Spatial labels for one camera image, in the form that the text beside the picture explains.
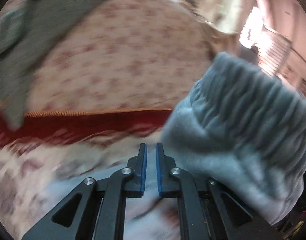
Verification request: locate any light grey fleece pant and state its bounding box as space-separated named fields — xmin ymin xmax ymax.
xmin=154 ymin=53 xmax=306 ymax=237

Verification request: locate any red cream floral blanket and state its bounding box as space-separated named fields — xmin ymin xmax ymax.
xmin=0 ymin=109 xmax=180 ymax=239

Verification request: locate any white window grille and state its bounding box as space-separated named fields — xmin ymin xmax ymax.
xmin=255 ymin=25 xmax=292 ymax=77

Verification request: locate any grey-green fuzzy cardigan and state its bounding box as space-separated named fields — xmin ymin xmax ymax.
xmin=0 ymin=0 xmax=105 ymax=130

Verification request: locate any beige curtain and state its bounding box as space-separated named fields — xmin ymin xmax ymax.
xmin=194 ymin=0 xmax=256 ymax=35

